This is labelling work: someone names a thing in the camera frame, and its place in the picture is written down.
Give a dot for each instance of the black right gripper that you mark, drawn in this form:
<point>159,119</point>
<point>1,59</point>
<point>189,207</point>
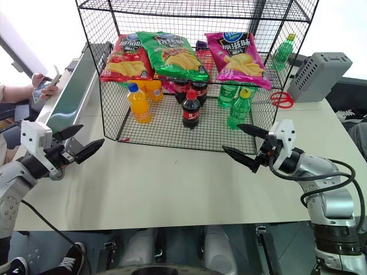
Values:
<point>266,153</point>

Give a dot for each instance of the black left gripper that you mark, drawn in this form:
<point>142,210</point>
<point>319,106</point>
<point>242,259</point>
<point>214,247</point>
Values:
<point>56,154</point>

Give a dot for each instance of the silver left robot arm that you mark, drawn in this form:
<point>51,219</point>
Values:
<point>14,183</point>

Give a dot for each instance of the person's forearm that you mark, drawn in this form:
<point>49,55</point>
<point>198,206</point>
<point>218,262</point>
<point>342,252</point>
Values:
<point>15,91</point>

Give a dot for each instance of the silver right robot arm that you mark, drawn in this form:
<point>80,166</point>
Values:
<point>329,200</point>

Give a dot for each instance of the green conveyor belt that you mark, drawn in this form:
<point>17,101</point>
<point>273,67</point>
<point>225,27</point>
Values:
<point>74,94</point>

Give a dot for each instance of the person's bare hand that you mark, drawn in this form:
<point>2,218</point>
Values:
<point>51,90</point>
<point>38,78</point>

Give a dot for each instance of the green soda bottle yellow cap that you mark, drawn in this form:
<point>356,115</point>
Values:
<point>239,111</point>
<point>284,53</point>

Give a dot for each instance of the small red clip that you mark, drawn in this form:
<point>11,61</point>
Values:
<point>124,140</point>

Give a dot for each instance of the red looped bands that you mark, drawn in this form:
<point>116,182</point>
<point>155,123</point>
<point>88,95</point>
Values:
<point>282,99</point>

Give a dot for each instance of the cola bottle red cap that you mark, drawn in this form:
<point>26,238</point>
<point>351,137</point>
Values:
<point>191,111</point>

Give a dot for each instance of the orange soda bottle blue cap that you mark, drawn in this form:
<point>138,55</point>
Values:
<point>139,106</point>

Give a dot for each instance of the cola bottle red label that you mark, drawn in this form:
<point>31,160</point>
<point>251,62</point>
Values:
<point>200,91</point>
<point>180,91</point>

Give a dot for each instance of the magenta potato chips bag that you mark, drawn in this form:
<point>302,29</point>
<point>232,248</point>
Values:
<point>239,60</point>

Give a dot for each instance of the red snack packet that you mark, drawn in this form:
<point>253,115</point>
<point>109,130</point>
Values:
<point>207,64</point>

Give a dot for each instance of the red potato chips bag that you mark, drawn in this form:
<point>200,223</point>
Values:
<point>126,61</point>

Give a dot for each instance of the grey vented plastic box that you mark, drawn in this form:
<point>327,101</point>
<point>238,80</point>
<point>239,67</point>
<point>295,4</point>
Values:
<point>315,78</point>

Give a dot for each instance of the black white sneaker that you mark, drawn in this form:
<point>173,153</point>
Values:
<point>73,256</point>
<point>347,114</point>
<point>18,266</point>

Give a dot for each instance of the white slanted panel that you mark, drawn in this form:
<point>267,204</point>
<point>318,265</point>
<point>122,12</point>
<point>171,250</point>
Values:
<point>23,48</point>

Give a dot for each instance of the white rounded robot leg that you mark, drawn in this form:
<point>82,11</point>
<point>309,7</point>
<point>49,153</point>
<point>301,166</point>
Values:
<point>219,249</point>
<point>139,247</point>

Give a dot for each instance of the purple small box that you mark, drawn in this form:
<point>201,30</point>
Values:
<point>202,45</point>

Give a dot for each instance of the green potato chips bag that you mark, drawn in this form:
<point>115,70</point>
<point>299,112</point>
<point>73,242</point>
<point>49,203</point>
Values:
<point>175,54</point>

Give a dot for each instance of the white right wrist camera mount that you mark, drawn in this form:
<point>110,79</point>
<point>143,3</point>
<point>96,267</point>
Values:
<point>284,134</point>

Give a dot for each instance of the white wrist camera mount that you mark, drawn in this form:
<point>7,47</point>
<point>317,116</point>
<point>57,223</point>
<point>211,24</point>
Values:
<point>284,134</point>
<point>32,134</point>

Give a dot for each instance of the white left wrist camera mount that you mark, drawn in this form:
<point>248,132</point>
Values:
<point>32,134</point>

